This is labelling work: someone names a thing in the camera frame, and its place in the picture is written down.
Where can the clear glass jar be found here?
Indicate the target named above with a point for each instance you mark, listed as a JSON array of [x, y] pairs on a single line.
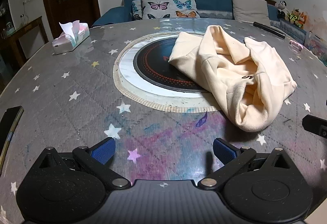
[[10, 28]]

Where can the blue sofa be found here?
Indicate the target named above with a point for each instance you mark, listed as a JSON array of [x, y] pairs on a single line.
[[214, 1]]

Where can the grey star tablecloth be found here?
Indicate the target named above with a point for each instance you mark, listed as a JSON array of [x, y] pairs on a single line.
[[63, 91]]

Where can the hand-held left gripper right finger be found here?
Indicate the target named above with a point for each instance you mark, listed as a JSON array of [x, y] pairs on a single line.
[[224, 152]]

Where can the cream hoodie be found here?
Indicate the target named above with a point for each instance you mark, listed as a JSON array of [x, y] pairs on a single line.
[[230, 73]]

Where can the dark wooden cabinet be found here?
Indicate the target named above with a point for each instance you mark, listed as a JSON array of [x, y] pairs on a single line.
[[3, 4]]

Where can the small pink object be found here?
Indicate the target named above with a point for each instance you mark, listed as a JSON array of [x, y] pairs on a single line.
[[296, 45]]

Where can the yellow green plush toy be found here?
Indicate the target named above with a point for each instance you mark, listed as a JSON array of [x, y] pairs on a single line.
[[293, 15]]

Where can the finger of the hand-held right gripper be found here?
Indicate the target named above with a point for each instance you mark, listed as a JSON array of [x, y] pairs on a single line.
[[315, 125]]

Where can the black round induction cooktop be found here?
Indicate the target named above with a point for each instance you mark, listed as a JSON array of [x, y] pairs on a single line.
[[153, 65]]

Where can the colourful printed bag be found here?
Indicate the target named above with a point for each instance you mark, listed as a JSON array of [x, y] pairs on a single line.
[[316, 46]]

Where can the black smartphone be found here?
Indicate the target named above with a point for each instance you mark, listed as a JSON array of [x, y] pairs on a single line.
[[9, 124]]

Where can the black remote control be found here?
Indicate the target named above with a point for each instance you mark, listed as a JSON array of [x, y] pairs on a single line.
[[268, 28]]

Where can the white tissue box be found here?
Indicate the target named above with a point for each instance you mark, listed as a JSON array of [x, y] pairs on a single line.
[[69, 45]]

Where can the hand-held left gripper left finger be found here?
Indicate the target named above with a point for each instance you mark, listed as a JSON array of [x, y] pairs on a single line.
[[103, 152]]

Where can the panda plush toy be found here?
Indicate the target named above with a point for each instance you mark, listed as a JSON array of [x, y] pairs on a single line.
[[281, 9]]

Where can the plain grey pillow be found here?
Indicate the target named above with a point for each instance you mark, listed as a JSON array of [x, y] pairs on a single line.
[[249, 8]]

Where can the wooden side table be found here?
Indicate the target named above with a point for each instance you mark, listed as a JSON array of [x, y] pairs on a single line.
[[25, 32]]

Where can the orange fox plush toy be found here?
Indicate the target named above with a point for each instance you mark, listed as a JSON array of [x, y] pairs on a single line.
[[302, 19]]

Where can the large butterfly print pillow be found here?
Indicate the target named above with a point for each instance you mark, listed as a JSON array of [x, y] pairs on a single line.
[[163, 6]]

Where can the small butterfly print pillow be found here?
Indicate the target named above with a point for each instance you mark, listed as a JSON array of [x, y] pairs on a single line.
[[136, 9]]

